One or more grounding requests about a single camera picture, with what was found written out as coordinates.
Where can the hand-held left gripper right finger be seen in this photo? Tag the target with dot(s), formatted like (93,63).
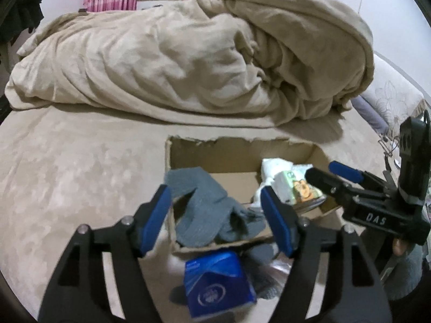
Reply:
(276,223)

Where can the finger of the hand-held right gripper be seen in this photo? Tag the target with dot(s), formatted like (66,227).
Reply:
(346,172)
(325,180)

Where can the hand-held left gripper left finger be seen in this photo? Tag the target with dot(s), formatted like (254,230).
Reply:
(157,216)

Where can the green cartoon snack packet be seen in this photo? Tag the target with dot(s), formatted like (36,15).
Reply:
(301,188)

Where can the cardboard box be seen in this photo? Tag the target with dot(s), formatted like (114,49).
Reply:
(235,156)

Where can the person's right forearm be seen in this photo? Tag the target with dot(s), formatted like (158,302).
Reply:
(405,276)

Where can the person's right hand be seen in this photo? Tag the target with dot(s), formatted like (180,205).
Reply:
(401,246)

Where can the grey sock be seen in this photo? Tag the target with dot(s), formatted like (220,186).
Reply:
(205,205)
(262,265)

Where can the white plastic pack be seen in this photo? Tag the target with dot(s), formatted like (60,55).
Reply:
(271,170)

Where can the grey pillow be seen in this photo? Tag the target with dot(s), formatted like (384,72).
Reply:
(372,114)

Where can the blue paper box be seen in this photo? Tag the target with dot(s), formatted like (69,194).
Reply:
(217,286)

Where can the white floral pillow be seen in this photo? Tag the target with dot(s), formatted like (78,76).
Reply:
(394,94)

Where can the beige fleece blanket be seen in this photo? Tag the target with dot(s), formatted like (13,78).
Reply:
(188,53)

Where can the dark hanging clothes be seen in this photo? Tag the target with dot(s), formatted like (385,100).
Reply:
(20,6)

